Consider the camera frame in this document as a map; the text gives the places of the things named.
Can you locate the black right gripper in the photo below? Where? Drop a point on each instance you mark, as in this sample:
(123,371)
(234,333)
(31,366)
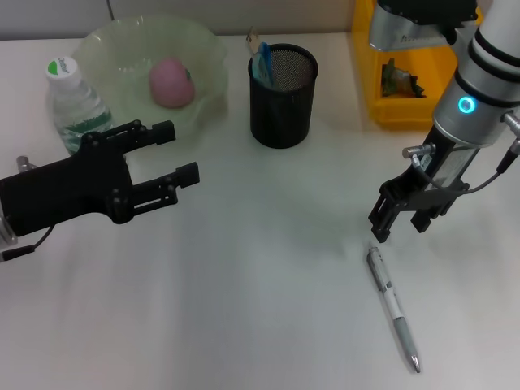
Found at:
(443,170)

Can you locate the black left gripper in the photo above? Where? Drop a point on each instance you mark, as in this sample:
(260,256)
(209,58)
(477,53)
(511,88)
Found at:
(77,187)

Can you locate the pink peach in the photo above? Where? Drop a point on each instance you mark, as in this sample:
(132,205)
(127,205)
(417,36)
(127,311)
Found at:
(170,83)

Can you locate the white grey ballpoint pen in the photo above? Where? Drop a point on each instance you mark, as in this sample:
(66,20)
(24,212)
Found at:
(396,315)

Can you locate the black mesh pen holder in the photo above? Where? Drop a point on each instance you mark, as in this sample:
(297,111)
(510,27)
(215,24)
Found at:
(280,118)

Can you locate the clear plastic bottle green label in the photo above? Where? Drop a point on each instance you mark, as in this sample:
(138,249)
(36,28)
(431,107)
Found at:
(73,105)

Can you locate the blue scissors with sheath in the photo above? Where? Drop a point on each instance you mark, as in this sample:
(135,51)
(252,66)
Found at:
(264,65)

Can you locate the green plastic wrapper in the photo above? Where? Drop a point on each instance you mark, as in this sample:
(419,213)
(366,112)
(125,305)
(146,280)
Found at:
(400,81)

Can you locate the pale green glass fruit plate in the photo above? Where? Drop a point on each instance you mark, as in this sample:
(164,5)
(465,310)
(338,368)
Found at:
(122,105)

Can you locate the yellow plastic bin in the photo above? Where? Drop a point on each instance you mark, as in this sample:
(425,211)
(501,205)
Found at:
(410,109)

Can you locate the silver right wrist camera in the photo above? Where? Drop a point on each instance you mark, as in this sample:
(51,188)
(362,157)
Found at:
(406,24)

